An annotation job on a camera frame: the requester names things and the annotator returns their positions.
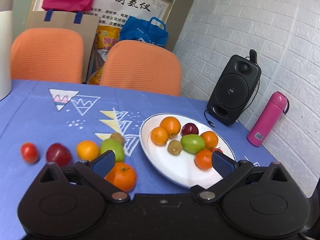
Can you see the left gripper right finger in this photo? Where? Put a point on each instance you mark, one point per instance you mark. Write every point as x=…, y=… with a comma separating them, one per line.
x=233, y=174

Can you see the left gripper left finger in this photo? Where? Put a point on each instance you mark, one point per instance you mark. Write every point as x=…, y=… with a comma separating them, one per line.
x=94, y=172

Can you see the large mandarin with stem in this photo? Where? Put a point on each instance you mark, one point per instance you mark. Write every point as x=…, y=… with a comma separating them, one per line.
x=123, y=176

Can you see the green apple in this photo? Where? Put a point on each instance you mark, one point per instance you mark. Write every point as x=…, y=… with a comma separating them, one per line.
x=111, y=144

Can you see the dark red apple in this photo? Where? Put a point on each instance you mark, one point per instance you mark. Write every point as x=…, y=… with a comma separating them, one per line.
x=59, y=154

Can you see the brown kiwi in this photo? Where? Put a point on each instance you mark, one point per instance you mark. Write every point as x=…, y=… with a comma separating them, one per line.
x=175, y=147
x=118, y=137

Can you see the red tomato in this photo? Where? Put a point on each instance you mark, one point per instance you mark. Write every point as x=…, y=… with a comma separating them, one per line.
x=216, y=149
x=29, y=153

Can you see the small orange on table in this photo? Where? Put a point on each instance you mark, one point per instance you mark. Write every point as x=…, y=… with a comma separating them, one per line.
x=87, y=150

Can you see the red tomato in plate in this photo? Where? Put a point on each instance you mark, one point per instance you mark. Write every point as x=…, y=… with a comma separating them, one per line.
x=216, y=149

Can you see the mandarin in plate front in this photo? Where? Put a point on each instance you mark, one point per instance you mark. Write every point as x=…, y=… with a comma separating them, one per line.
x=203, y=160

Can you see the orange right in plate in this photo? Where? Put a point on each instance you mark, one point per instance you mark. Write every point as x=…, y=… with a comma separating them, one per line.
x=211, y=139

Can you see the brown kiwi on table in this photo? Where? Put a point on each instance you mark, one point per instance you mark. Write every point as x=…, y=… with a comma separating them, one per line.
x=118, y=137

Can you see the green mango in plate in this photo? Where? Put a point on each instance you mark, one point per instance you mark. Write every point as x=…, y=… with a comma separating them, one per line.
x=193, y=143

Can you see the white round plate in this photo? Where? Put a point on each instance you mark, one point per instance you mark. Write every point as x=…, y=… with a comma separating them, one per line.
x=179, y=169

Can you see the pink thermos bottle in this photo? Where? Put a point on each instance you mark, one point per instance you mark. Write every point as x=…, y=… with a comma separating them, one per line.
x=277, y=105

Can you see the dark red plum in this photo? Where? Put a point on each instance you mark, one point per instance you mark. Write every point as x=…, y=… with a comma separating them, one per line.
x=189, y=128

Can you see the large orange in plate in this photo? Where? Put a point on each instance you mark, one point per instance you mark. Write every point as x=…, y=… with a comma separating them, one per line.
x=171, y=125

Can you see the small orange left in plate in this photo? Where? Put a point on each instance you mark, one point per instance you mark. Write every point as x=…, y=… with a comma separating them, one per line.
x=159, y=136

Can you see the blue patterned tablecloth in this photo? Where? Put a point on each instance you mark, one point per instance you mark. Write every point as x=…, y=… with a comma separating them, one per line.
x=44, y=113

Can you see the black speaker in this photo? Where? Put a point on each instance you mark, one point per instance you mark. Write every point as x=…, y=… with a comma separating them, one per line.
x=234, y=89

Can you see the right orange chair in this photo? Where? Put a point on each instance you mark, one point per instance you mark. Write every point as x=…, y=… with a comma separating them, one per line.
x=142, y=66

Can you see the orange chair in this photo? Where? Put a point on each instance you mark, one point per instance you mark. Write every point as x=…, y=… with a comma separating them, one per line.
x=47, y=54
x=142, y=66

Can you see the black microphone on speaker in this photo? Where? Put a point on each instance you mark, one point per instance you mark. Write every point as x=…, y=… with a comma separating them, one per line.
x=253, y=56

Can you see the left orange chair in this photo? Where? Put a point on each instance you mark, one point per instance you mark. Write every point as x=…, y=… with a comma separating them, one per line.
x=47, y=54

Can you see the yellow packaged bag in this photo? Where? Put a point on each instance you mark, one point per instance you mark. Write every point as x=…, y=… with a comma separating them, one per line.
x=105, y=38

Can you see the brown paper bag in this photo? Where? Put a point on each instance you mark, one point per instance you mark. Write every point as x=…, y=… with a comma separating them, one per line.
x=85, y=25

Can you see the blue tote bag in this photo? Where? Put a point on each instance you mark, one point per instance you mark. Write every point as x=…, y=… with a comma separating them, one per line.
x=152, y=31

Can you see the white poster with text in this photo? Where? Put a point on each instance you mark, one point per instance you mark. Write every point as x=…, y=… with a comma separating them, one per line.
x=116, y=12

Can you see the white thermos jug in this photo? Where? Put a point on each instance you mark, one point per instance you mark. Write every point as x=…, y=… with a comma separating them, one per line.
x=5, y=47

